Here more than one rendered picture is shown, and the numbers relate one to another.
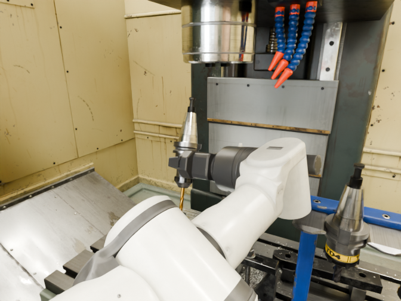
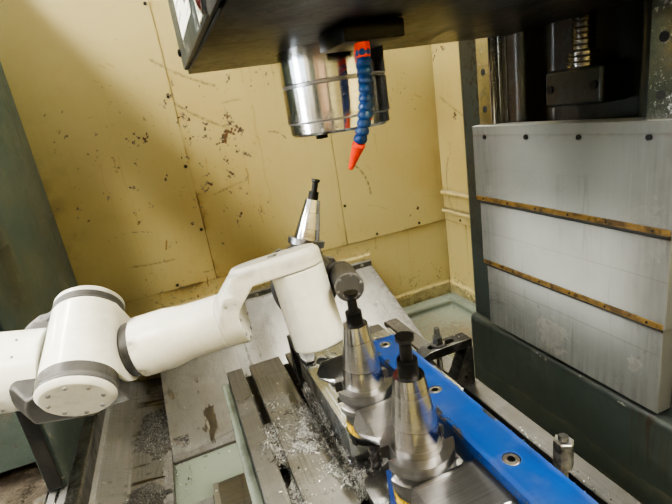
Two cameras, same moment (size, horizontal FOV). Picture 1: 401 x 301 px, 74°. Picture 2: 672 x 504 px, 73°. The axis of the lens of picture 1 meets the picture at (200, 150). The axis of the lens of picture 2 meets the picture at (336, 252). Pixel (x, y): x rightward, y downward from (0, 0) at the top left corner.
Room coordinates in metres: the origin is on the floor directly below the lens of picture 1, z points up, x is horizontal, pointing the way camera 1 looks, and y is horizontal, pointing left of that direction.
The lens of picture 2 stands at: (0.06, -0.53, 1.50)
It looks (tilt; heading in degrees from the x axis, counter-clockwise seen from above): 17 degrees down; 44
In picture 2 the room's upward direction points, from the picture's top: 9 degrees counter-clockwise
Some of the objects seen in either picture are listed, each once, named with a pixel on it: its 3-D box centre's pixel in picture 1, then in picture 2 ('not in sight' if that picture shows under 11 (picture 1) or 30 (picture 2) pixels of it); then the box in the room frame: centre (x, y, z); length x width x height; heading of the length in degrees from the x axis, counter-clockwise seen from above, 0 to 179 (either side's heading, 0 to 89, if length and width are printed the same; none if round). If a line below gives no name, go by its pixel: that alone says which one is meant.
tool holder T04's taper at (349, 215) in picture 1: (351, 205); (359, 352); (0.37, -0.24, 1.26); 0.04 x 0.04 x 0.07
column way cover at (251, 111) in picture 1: (262, 145); (560, 249); (1.02, -0.25, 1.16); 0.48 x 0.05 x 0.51; 62
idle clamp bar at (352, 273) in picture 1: (321, 275); not in sight; (0.57, -0.33, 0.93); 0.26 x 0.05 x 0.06; 67
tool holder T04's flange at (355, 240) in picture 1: (345, 230); (364, 389); (0.37, -0.24, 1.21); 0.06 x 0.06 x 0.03
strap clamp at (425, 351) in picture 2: not in sight; (442, 358); (0.79, -0.08, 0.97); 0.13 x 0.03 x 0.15; 152
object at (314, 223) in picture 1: (309, 221); (346, 367); (0.40, -0.19, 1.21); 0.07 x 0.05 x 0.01; 152
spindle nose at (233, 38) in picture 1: (218, 33); (335, 89); (0.62, -0.04, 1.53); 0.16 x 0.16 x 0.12
